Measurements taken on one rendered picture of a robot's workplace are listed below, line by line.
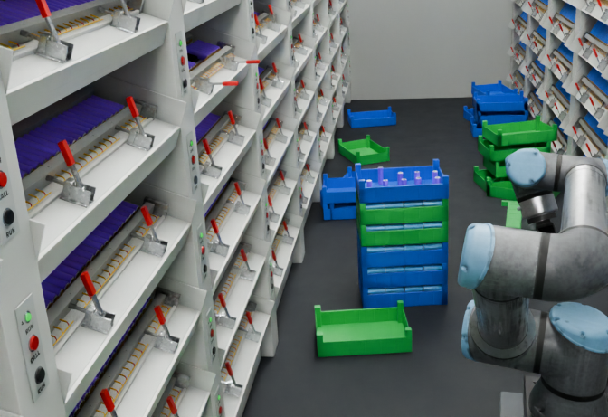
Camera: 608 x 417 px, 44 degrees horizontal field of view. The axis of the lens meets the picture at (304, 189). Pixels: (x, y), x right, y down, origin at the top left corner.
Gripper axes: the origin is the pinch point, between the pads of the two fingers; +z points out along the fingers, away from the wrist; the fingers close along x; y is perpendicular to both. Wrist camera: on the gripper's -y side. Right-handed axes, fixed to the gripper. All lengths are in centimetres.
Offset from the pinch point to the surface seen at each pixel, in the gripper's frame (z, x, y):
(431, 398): 21, 44, 21
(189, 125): -54, 58, -66
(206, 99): -62, 59, -52
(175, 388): -3, 82, -53
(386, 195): -42, 47, 50
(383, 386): 15, 58, 22
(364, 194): -45, 53, 47
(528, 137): -64, -2, 176
